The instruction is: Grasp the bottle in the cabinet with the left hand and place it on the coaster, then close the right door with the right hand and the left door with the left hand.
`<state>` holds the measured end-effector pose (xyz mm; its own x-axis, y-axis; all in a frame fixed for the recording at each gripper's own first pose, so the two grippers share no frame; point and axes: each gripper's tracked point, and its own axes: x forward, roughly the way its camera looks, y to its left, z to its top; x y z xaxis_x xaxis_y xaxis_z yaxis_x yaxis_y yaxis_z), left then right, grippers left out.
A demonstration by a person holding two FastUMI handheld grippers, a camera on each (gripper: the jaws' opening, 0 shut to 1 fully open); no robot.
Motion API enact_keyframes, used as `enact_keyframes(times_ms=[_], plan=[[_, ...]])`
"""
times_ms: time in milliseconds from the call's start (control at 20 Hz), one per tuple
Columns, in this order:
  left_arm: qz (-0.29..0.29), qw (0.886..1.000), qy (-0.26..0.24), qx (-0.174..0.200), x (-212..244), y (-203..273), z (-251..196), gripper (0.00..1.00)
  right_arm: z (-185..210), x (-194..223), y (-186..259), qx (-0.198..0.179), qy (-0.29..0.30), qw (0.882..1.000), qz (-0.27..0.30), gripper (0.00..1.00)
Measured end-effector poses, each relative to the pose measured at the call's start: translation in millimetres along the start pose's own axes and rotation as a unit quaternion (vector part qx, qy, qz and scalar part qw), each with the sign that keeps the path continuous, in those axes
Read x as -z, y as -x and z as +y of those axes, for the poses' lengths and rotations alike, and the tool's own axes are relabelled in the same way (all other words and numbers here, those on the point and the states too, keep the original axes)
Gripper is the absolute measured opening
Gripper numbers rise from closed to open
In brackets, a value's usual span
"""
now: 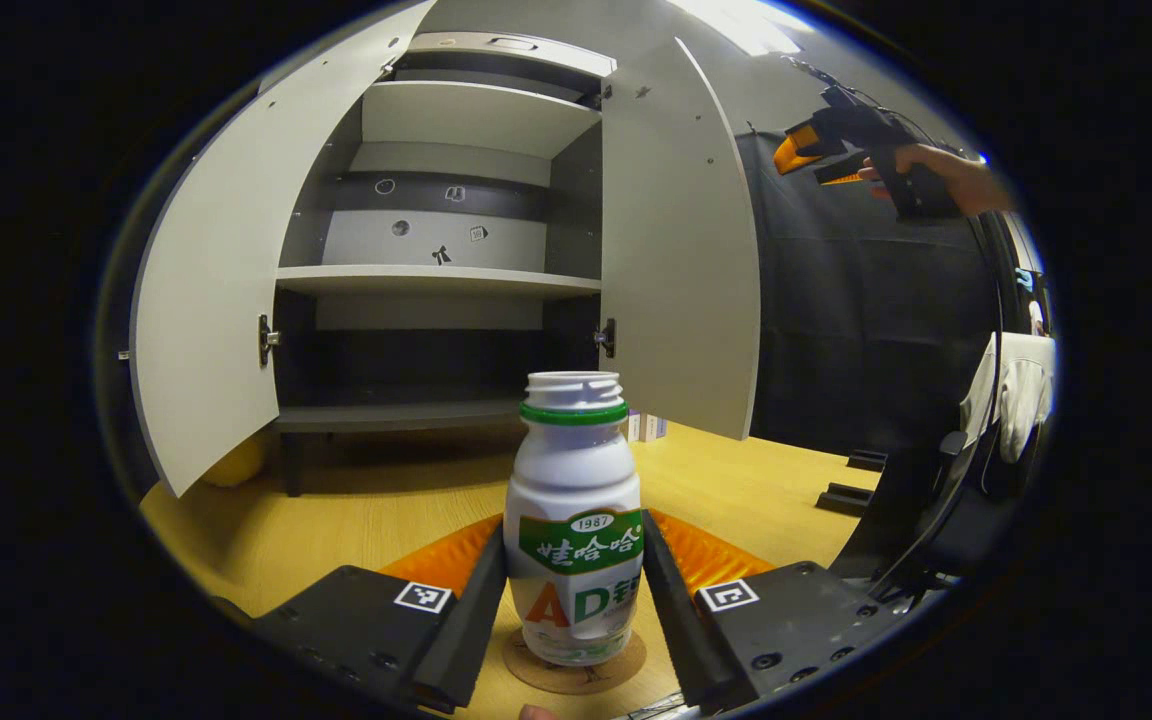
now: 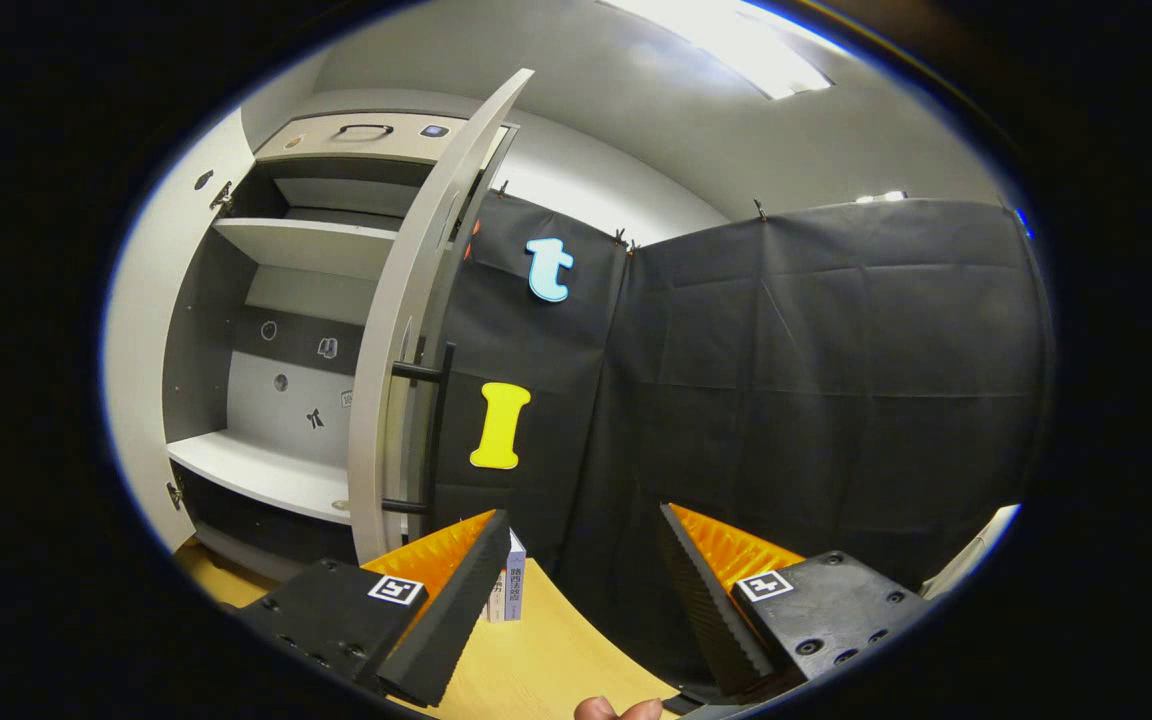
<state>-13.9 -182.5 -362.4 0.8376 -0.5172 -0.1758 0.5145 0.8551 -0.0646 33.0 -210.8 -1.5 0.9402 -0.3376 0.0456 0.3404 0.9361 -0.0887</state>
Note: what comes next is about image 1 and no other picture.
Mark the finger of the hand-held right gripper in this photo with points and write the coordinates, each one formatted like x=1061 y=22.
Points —
x=841 y=174
x=796 y=148

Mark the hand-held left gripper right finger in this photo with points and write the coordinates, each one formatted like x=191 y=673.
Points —
x=681 y=640

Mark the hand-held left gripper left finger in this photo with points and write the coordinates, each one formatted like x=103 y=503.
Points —
x=451 y=640

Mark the round cork coaster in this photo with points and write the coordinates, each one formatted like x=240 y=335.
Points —
x=536 y=675

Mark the white bottle green label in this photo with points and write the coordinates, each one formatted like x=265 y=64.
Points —
x=571 y=470

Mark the grey cabinet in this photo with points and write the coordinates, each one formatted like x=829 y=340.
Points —
x=416 y=350

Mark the light grey cabinet drawer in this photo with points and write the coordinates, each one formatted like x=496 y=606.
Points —
x=496 y=50

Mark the white cabinet shelf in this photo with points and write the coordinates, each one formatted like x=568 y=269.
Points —
x=476 y=115
x=436 y=280

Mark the ceiling light panel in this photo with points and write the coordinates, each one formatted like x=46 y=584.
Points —
x=746 y=25

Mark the black backdrop cloth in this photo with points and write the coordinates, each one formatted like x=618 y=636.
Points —
x=856 y=320

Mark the white box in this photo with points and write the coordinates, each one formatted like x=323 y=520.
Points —
x=654 y=427
x=633 y=427

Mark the black stand foot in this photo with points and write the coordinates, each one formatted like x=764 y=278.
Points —
x=851 y=495

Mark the dark metal stand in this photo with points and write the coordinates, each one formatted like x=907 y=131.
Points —
x=921 y=500

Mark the yellow soft ball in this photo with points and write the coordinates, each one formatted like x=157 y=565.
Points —
x=234 y=462

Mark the white cloth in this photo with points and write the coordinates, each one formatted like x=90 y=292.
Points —
x=1021 y=390

